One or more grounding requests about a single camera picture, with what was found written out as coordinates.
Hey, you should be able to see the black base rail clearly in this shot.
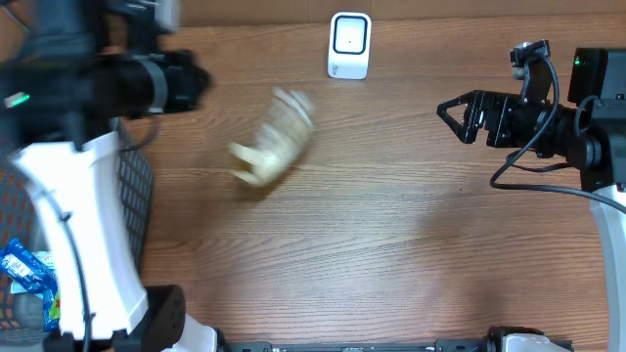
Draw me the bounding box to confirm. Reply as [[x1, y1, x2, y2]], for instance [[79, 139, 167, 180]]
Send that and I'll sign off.
[[224, 326, 574, 352]]

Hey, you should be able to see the beige dried mushroom bag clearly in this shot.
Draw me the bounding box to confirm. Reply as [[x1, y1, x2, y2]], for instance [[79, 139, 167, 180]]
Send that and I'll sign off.
[[229, 88, 316, 188]]

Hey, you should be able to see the white barcode scanner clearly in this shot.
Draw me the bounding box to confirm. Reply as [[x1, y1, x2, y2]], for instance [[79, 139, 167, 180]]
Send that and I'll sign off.
[[328, 12, 372, 80]]

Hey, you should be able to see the mint green tissue packet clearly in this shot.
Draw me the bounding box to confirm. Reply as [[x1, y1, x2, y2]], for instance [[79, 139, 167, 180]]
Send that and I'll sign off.
[[10, 251, 56, 294]]

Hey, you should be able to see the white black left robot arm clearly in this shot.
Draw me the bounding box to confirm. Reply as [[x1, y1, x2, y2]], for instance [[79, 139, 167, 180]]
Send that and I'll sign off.
[[1, 1, 219, 352]]

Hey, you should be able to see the grey plastic lattice basket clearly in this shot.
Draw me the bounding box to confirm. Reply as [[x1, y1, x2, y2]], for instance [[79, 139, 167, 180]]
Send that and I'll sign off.
[[1, 136, 153, 350]]

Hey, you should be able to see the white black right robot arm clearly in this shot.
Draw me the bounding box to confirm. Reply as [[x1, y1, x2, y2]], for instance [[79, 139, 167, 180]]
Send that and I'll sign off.
[[436, 40, 625, 351]]

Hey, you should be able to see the blue snack packet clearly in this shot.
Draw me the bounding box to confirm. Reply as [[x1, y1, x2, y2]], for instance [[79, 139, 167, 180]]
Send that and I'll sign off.
[[1, 238, 60, 331]]

